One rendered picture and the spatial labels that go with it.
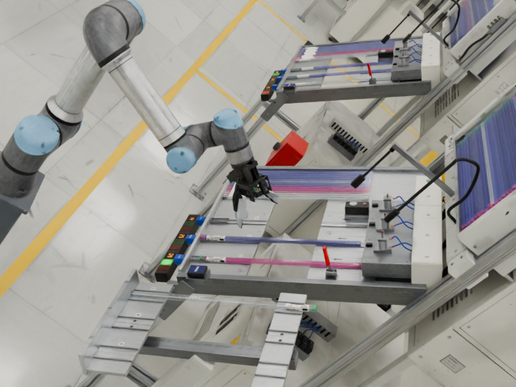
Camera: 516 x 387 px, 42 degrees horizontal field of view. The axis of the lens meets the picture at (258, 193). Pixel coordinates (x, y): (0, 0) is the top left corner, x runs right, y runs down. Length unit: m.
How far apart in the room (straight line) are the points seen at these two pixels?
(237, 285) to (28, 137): 0.72
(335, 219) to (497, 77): 1.24
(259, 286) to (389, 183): 0.68
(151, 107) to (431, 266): 0.85
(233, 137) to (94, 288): 1.14
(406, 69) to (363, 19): 3.31
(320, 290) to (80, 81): 0.91
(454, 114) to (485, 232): 1.50
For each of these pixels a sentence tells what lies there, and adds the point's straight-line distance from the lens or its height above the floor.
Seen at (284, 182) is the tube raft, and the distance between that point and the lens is 2.41.
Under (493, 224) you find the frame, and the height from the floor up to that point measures 1.48.
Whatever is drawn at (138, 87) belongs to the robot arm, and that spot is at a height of 1.11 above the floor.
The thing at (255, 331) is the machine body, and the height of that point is 0.62.
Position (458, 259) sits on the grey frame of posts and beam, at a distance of 1.79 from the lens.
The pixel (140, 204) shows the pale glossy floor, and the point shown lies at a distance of 3.26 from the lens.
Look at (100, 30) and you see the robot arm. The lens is 1.81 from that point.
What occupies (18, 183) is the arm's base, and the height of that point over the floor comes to 0.60.
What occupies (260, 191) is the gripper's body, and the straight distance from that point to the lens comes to 1.99.
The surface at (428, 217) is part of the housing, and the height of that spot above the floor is 1.27.
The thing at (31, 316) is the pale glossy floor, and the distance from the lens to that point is 2.62.
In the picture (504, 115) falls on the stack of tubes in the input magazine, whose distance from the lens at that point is 2.13.
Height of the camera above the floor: 2.04
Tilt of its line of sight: 32 degrees down
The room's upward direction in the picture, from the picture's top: 44 degrees clockwise
